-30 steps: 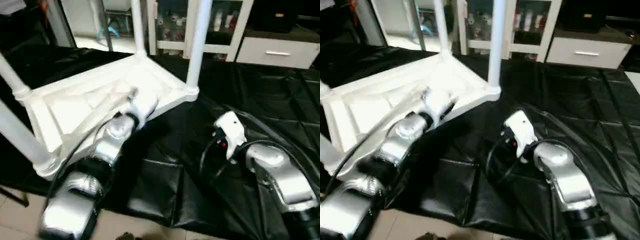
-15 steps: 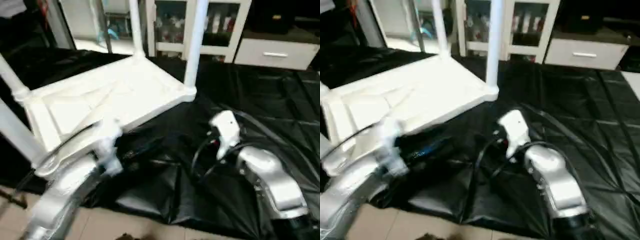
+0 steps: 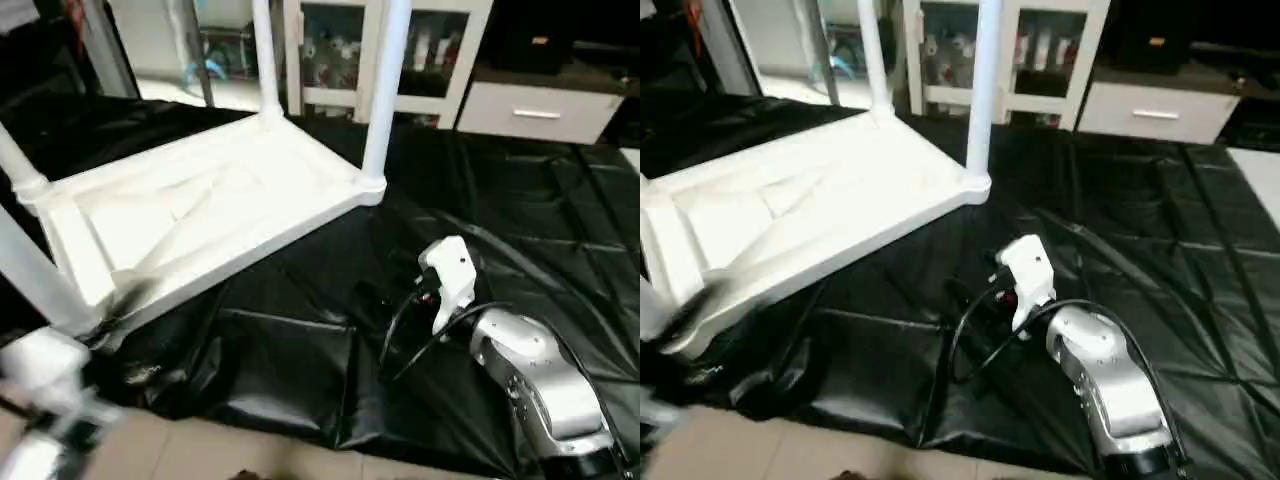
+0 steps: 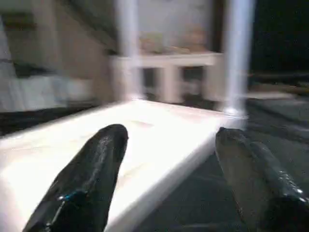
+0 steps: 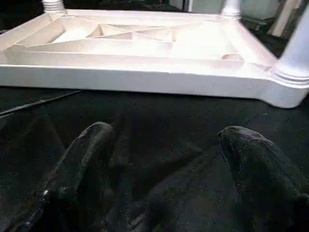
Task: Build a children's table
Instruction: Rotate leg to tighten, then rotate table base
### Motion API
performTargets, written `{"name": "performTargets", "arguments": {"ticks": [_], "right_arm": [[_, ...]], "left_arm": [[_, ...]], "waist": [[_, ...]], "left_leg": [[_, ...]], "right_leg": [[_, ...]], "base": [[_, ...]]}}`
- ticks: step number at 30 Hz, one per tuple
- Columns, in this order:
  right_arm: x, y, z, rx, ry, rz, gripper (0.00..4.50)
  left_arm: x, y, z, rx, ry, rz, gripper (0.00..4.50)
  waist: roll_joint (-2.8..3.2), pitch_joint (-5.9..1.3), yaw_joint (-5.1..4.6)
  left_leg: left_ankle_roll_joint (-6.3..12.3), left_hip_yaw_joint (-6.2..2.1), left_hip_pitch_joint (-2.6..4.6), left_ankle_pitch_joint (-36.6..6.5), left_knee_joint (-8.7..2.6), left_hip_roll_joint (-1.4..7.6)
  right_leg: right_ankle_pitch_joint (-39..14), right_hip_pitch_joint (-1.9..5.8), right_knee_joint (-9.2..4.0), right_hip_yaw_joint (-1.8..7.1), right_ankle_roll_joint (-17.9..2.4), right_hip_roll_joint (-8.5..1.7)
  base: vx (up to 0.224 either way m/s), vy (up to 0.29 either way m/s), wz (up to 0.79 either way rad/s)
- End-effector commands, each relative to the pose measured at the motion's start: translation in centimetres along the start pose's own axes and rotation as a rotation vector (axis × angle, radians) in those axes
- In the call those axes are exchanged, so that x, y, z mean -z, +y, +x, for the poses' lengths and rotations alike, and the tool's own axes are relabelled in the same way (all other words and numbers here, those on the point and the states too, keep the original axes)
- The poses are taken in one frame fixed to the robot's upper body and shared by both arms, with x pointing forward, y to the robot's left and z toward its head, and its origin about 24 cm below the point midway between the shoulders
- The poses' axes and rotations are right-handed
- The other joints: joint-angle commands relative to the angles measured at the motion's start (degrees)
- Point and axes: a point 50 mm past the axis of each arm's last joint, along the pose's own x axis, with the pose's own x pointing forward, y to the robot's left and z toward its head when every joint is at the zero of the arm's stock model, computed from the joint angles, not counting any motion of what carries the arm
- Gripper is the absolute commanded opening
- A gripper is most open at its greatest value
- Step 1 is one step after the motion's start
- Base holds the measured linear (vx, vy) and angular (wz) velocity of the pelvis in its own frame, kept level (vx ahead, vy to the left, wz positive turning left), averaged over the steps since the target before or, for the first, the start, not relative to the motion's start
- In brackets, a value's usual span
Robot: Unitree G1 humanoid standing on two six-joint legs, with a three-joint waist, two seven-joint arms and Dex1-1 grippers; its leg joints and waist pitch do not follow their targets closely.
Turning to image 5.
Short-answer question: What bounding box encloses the white plastic table top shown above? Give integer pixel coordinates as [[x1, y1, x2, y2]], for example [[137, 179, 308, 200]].
[[0, 9, 309, 109]]

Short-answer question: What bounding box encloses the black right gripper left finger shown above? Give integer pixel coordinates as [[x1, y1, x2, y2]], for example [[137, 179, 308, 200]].
[[4, 121, 116, 232]]

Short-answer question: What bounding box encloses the white glass-door cabinet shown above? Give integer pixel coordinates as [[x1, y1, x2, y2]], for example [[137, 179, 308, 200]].
[[267, 0, 306, 39]]

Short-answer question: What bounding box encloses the black mat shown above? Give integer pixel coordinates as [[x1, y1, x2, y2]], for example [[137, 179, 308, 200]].
[[0, 0, 309, 232]]

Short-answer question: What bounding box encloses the white plastic table leg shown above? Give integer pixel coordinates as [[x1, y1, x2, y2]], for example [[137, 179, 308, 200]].
[[42, 0, 66, 15], [219, 0, 244, 19], [273, 0, 309, 85]]

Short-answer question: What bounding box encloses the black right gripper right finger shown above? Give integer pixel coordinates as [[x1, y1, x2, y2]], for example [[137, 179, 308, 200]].
[[216, 125, 309, 232]]

